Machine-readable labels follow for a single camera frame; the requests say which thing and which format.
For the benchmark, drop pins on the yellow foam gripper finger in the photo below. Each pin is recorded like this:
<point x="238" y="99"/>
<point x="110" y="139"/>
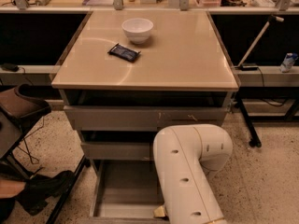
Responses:
<point x="159" y="212"/>

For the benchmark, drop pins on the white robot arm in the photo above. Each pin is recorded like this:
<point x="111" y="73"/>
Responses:
<point x="186" y="157"/>

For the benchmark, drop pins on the grey bottom drawer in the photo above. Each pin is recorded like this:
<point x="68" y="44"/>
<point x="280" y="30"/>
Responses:
<point x="126" y="192"/>

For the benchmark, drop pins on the grey drawer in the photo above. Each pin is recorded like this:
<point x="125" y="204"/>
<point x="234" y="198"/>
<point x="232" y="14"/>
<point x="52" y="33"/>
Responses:
<point x="112" y="145"/>
<point x="145" y="111"/>
<point x="126" y="192"/>

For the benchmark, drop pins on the grey middle drawer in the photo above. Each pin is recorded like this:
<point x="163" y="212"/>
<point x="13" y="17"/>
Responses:
<point x="112" y="145"/>

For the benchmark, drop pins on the grey top drawer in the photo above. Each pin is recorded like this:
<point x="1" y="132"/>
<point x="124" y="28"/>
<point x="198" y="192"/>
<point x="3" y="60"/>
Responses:
<point x="145" y="111"/>

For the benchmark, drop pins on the grey drawer cabinet with counter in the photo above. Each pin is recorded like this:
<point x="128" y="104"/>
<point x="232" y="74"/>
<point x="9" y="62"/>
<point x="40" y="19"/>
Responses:
<point x="183" y="53"/>

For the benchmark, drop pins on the black table leg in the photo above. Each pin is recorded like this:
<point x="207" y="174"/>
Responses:
<point x="254" y="140"/>

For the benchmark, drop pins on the black shoe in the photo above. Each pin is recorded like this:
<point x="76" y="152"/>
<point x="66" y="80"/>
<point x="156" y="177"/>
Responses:
<point x="36" y="192"/>

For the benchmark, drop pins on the dark blue snack packet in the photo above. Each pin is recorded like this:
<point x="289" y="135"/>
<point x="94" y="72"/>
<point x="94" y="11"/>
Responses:
<point x="124" y="53"/>

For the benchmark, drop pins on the black power adapter right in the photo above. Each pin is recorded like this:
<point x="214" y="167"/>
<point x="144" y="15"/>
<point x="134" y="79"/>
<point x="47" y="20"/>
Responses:
<point x="248" y="66"/>

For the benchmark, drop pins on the black power adapter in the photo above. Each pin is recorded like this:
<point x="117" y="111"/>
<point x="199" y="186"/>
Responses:
<point x="10" y="67"/>
<point x="248" y="66"/>

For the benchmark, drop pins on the brown office chair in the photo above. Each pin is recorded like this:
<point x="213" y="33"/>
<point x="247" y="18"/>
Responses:
<point x="19" y="114"/>

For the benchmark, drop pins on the white ceramic bowl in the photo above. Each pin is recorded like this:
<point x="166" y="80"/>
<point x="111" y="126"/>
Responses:
<point x="137" y="30"/>

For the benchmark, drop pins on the black power adapter left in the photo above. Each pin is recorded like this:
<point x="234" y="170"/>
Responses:
<point x="10" y="67"/>

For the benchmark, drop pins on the white stick with black tip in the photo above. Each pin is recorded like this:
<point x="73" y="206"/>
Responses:
<point x="271" y="19"/>

